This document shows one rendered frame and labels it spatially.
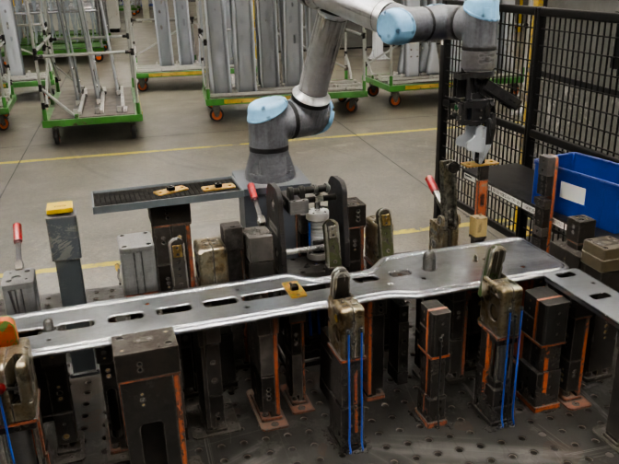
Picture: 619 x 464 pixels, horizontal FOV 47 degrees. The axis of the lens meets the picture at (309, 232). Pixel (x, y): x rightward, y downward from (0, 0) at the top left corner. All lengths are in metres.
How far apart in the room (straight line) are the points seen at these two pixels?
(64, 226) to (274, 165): 0.62
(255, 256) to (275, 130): 0.45
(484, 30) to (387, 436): 0.91
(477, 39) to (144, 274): 0.90
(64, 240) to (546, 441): 1.21
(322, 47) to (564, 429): 1.15
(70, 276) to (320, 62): 0.88
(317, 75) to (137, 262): 0.77
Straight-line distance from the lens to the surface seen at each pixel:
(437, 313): 1.54
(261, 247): 1.72
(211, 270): 1.67
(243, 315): 1.51
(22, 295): 1.67
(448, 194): 1.86
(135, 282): 1.66
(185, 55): 11.08
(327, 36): 1.99
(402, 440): 1.64
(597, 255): 1.79
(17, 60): 10.93
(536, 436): 1.71
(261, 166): 2.05
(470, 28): 1.60
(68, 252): 1.82
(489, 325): 1.61
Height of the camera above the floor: 1.69
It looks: 21 degrees down
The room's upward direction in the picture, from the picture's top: 1 degrees counter-clockwise
